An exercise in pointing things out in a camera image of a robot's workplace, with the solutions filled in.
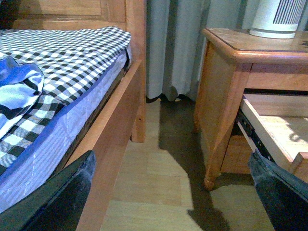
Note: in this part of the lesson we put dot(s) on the wooden bed frame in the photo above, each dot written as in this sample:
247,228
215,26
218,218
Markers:
123,118

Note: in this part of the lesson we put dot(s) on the wooden drawer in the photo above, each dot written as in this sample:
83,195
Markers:
237,156
281,124

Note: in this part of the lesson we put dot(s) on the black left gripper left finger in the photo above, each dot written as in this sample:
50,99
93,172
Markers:
57,204

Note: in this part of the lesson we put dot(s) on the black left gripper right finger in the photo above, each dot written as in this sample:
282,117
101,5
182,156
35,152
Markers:
283,195

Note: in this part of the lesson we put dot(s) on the grey striped mattress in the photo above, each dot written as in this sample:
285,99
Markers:
49,151

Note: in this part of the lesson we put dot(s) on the grey pleated curtain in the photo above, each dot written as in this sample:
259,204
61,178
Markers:
175,44

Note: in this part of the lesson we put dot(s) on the blue white cloth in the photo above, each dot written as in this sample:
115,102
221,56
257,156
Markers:
20,87

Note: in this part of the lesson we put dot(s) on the white cylindrical air purifier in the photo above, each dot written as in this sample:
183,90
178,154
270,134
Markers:
278,19

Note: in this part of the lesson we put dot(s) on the checkered black white bedsheet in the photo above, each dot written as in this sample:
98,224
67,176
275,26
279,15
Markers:
71,61

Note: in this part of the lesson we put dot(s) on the wooden nightstand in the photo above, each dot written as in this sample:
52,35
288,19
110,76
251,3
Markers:
236,63

